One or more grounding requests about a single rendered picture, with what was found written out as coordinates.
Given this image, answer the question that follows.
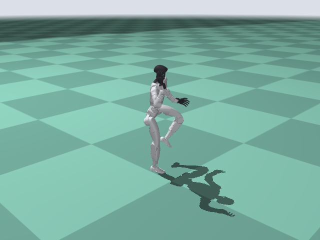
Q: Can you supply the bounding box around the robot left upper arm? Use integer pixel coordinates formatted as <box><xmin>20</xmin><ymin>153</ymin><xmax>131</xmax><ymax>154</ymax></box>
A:
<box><xmin>164</xmin><ymin>77</ymin><xmax>170</xmax><ymax>96</ymax></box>

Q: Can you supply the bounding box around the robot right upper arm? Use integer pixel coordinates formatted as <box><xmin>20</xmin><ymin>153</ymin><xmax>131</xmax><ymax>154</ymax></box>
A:
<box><xmin>150</xmin><ymin>86</ymin><xmax>162</xmax><ymax>109</ymax></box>

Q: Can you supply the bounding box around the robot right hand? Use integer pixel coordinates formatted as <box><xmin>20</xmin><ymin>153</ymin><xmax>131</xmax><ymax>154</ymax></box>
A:
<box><xmin>156</xmin><ymin>70</ymin><xmax>166</xmax><ymax>89</ymax></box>

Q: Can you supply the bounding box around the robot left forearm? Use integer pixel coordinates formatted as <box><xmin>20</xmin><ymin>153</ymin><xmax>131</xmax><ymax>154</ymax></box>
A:
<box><xmin>166</xmin><ymin>91</ymin><xmax>179</xmax><ymax>103</ymax></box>

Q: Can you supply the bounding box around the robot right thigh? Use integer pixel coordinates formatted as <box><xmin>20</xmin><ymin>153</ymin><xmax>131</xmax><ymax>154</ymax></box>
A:
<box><xmin>143</xmin><ymin>114</ymin><xmax>160</xmax><ymax>149</ymax></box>

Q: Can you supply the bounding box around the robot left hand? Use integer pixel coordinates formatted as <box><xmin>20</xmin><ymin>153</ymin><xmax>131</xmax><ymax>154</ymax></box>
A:
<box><xmin>175</xmin><ymin>98</ymin><xmax>190</xmax><ymax>107</ymax></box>

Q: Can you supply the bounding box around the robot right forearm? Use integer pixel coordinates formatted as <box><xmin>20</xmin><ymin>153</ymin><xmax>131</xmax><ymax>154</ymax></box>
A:
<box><xmin>153</xmin><ymin>85</ymin><xmax>167</xmax><ymax>107</ymax></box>

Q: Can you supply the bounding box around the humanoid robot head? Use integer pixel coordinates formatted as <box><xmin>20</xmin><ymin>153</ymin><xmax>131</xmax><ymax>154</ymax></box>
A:
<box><xmin>153</xmin><ymin>65</ymin><xmax>168</xmax><ymax>84</ymax></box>

